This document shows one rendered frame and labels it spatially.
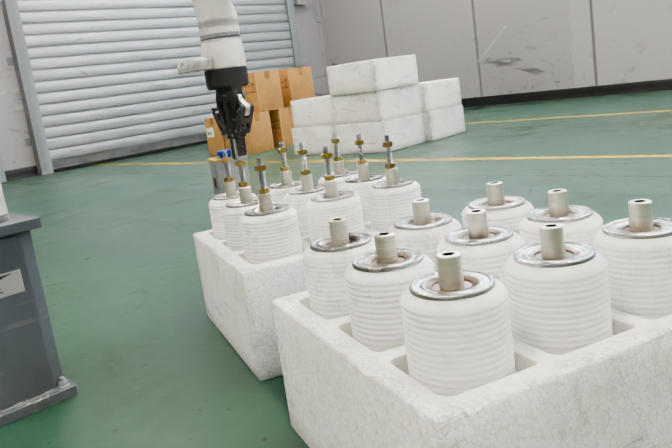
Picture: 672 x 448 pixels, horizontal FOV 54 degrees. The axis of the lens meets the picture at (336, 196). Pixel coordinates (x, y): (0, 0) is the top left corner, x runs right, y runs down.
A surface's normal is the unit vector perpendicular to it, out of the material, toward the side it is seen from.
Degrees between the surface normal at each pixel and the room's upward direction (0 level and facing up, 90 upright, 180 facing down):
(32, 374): 90
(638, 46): 90
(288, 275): 90
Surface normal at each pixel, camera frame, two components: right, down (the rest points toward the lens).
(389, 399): -0.90, 0.19
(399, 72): 0.69, 0.03
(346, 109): -0.69, 0.22
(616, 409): 0.41, 0.10
